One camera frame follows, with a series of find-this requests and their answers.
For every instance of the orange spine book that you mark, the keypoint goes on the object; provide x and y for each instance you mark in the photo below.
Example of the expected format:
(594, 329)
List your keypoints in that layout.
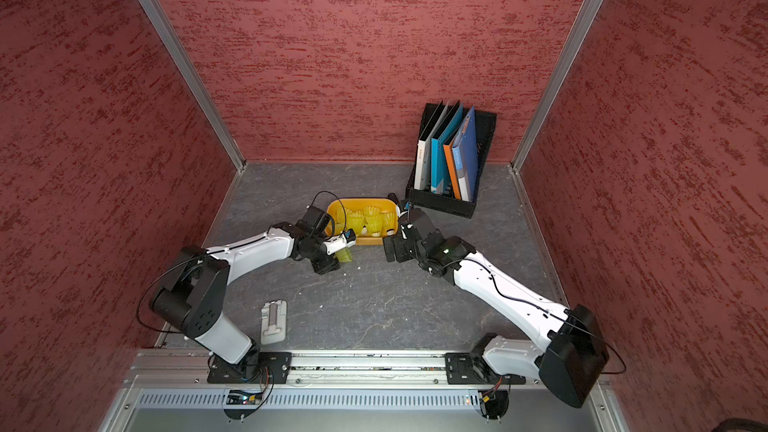
(448, 152)

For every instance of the yellow shuttlecock three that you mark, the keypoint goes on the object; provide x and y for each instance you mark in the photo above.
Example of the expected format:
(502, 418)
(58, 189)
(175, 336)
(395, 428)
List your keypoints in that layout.
(389, 223)

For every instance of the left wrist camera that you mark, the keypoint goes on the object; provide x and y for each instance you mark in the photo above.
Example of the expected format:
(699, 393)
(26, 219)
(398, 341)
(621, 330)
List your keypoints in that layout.
(321, 224)

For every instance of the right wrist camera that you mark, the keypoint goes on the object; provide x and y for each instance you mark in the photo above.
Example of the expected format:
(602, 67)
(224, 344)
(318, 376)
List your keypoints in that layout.
(417, 221)

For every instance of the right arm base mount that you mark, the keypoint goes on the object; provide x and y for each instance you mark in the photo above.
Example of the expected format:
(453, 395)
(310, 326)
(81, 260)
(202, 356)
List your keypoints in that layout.
(466, 369)

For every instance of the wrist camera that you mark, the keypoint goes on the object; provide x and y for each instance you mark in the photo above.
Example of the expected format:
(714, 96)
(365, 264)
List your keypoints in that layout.
(321, 224)
(417, 221)

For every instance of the yellow shuttlecock one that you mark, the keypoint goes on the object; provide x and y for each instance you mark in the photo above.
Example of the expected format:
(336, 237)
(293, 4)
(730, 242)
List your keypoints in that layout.
(374, 219)

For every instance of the black file holder rack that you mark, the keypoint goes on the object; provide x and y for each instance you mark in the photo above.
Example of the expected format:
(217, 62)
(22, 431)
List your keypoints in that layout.
(485, 129)

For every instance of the aluminium corner post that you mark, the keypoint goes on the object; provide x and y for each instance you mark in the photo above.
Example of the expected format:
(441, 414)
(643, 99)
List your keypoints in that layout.
(571, 48)
(164, 29)

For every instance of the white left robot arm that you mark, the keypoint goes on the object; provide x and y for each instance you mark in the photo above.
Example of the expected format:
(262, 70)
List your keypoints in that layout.
(190, 295)

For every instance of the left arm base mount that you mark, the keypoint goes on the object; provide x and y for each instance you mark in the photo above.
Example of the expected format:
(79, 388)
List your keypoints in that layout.
(255, 368)

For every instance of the yellow plastic storage box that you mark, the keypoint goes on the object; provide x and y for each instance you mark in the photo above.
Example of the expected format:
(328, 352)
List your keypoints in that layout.
(338, 208)

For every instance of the right aluminium corner post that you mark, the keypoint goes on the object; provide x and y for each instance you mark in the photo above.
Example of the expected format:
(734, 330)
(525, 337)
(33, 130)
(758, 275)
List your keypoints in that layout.
(571, 48)

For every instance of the teal book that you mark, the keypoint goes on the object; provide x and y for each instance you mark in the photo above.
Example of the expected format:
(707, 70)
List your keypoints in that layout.
(447, 125)

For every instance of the grey white stapler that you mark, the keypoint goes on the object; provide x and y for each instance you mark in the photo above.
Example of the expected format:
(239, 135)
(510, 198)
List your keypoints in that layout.
(273, 322)

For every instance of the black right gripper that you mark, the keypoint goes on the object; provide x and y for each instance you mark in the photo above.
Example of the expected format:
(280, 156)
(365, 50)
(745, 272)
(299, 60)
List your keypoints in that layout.
(399, 241)

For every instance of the blue folder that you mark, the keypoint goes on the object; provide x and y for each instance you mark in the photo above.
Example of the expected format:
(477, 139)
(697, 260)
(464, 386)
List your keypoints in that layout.
(465, 157)

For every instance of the left aluminium corner post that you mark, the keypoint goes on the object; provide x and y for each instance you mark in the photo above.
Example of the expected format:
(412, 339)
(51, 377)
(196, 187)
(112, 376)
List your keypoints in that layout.
(164, 29)

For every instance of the white book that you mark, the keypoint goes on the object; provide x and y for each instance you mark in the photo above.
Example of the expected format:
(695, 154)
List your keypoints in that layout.
(432, 116)

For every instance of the yellow shuttlecock four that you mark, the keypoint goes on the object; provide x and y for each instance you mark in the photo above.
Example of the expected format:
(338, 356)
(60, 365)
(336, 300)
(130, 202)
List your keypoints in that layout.
(344, 255)

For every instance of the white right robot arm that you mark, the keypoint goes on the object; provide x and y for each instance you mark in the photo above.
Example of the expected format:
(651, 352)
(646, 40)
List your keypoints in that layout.
(568, 352)

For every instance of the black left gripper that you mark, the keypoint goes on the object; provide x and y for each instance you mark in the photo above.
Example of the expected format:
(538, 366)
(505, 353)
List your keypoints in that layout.
(328, 264)

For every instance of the yellow shuttlecock seven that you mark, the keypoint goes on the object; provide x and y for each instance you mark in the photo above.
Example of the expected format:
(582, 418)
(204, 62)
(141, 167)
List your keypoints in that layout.
(355, 220)

